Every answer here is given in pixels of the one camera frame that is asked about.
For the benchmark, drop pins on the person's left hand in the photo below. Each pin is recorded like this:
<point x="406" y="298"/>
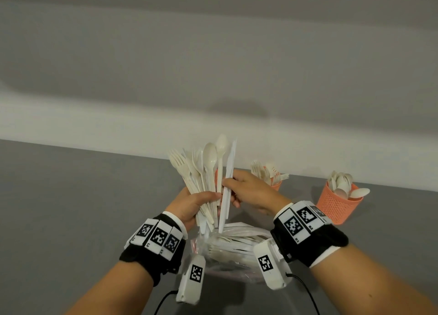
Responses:
<point x="186" y="205"/>

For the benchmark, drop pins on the person's right hand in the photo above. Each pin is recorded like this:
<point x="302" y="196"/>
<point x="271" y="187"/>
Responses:
<point x="256" y="193"/>

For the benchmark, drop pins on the bunch of white forks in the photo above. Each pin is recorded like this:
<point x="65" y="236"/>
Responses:
<point x="267" y="172"/>

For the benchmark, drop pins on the white plastic knife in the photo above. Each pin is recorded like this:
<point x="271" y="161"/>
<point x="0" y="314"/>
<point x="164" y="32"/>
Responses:
<point x="230" y="167"/>

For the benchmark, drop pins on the bundle of white cutlery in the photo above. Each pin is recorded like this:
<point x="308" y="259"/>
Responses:
<point x="209" y="157"/>

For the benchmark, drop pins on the clear plastic bag of cutlery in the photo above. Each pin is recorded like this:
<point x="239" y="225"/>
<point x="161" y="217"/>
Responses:
<point x="236" y="249"/>

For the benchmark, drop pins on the bunch of white spoons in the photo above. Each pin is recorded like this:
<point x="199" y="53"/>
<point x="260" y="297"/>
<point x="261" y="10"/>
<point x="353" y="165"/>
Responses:
<point x="359" y="192"/>

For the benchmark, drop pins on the person's right forearm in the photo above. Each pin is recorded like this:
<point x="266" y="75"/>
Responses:
<point x="369" y="284"/>

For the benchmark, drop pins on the black wristband with marker tags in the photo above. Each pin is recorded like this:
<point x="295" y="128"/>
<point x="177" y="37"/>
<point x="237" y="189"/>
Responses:
<point x="150" y="256"/>
<point x="314" y="243"/>

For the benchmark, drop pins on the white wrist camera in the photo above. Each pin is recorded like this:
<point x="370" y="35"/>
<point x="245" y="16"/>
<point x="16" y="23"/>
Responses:
<point x="191" y="280"/>
<point x="270" y="267"/>

